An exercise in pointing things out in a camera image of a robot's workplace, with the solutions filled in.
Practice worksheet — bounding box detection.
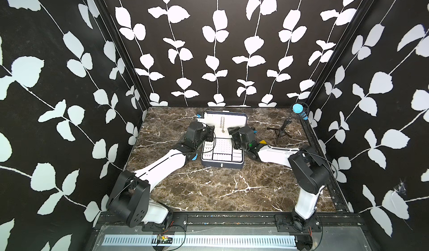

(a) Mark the small green circuit board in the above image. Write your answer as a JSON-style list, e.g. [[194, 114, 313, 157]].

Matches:
[[155, 235, 173, 245]]

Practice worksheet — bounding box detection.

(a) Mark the white slotted cable duct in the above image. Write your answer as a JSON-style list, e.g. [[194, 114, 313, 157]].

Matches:
[[101, 234, 297, 249]]

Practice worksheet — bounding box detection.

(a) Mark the blue microphone on tripod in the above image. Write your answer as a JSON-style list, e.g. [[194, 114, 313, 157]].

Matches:
[[292, 102, 309, 120]]

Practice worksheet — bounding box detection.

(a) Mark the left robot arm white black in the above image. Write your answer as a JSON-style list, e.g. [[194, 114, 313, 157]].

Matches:
[[106, 121, 215, 229]]

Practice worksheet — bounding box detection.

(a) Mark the black mini tripod stand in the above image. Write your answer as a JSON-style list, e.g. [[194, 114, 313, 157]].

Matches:
[[267, 118, 292, 139]]

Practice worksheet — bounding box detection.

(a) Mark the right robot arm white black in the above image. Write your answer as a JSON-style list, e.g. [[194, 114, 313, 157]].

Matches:
[[228, 126, 332, 230]]

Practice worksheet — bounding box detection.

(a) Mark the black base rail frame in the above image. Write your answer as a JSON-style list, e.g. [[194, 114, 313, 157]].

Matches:
[[88, 211, 370, 243]]

